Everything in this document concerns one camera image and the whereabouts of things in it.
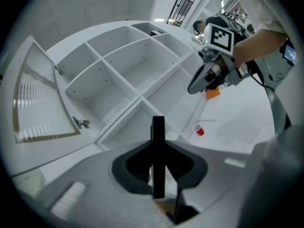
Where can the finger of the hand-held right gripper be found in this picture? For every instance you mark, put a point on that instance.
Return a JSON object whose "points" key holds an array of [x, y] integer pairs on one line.
{"points": [[202, 76]]}

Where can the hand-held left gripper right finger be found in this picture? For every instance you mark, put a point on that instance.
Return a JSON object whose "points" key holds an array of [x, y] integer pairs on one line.
{"points": [[213, 174]]}

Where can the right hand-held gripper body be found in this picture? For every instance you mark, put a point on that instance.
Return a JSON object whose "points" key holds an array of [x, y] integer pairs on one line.
{"points": [[219, 39]]}

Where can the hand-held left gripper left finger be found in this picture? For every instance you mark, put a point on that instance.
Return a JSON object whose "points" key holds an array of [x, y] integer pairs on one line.
{"points": [[95, 186]]}

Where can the dark framed picture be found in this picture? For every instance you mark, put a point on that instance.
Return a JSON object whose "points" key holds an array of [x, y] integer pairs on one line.
{"points": [[158, 151]]}

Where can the white wall shelf unit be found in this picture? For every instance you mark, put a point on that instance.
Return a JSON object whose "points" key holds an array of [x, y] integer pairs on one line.
{"points": [[123, 56]]}

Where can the person's right forearm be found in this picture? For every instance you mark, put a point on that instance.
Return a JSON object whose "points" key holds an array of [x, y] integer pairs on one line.
{"points": [[256, 44]]}

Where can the white desk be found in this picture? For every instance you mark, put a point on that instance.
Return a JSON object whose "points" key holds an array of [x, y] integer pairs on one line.
{"points": [[237, 117]]}

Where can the orange box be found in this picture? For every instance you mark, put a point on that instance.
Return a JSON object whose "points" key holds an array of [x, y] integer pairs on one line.
{"points": [[213, 94]]}

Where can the red plastic cup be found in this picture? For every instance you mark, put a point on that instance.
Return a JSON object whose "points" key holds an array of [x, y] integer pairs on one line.
{"points": [[200, 130]]}

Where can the black metal gate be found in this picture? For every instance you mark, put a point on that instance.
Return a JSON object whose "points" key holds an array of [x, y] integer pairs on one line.
{"points": [[183, 6]]}

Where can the metal door hinge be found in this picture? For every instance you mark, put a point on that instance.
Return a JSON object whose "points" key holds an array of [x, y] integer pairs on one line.
{"points": [[82, 123], [59, 70]]}

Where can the black chest screen device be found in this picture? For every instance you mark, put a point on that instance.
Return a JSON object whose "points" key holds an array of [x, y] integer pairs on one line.
{"points": [[288, 53]]}

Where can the white glass cabinet door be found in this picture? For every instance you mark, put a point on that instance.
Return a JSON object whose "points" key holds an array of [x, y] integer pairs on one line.
{"points": [[40, 98]]}

